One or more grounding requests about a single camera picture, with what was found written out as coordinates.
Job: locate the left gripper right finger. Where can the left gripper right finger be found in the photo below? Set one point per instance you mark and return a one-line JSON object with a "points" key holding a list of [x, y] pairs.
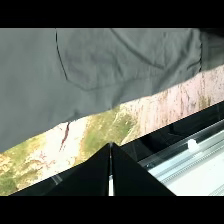
{"points": [[133, 181]]}

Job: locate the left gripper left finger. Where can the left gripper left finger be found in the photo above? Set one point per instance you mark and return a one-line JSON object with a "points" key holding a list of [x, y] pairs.
{"points": [[88, 181]]}

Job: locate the grey trousers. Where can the grey trousers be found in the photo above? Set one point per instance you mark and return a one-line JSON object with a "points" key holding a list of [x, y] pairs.
{"points": [[83, 73]]}

